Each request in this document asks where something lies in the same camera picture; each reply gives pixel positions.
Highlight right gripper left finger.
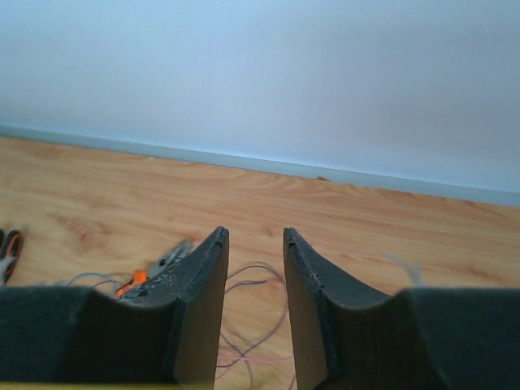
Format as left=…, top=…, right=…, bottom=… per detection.
left=1, top=227, right=229, bottom=389

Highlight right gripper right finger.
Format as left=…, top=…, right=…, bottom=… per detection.
left=284, top=228, right=519, bottom=389

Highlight coloured wire bundle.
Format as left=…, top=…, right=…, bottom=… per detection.
left=67, top=262, right=297, bottom=390

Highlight large orange black pliers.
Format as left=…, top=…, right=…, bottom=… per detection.
left=0, top=230, right=24, bottom=287

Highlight small orange needle-nose pliers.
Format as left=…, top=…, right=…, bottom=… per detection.
left=115, top=240, right=193, bottom=299

